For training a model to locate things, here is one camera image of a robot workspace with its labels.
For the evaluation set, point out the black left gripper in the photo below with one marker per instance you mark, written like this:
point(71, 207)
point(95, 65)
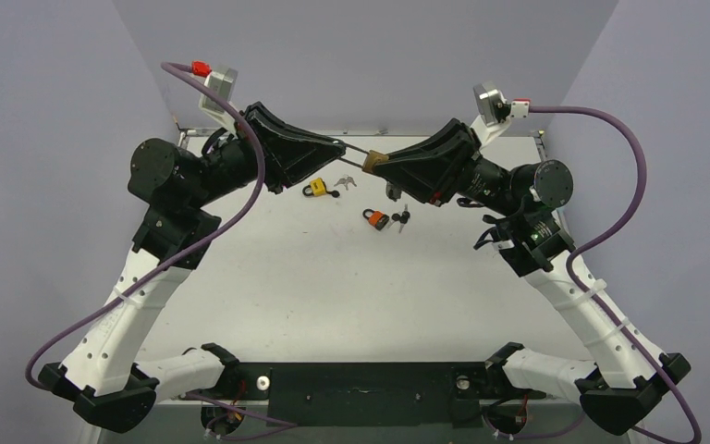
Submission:
point(291, 154)

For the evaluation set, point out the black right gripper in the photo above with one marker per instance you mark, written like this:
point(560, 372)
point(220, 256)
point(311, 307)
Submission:
point(459, 164)

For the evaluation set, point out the yellow Opel padlock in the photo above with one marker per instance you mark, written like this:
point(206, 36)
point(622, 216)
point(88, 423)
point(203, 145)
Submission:
point(318, 188)

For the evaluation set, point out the silver key bunch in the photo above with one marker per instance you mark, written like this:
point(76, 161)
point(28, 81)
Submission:
point(346, 182)

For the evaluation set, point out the black-headed silver spare key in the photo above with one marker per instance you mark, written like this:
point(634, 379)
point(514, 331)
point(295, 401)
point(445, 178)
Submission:
point(402, 223)

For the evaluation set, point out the brass long-shackle padlock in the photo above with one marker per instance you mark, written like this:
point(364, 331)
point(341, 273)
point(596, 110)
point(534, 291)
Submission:
point(371, 159)

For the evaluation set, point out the orange Opel padlock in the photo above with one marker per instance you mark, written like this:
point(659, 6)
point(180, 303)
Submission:
point(376, 219)

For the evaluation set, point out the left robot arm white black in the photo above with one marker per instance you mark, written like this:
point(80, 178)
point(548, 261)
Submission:
point(104, 380)

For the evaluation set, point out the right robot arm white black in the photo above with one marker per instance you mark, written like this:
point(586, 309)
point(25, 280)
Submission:
point(626, 375)

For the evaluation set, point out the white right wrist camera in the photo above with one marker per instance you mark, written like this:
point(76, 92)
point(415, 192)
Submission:
point(495, 112)

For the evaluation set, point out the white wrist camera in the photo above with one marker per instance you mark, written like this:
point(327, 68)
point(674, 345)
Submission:
point(221, 80)
point(495, 112)

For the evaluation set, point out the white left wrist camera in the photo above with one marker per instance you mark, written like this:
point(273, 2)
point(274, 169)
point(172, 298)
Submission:
point(221, 80)

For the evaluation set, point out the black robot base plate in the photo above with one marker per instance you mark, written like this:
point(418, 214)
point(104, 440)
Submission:
point(367, 394)

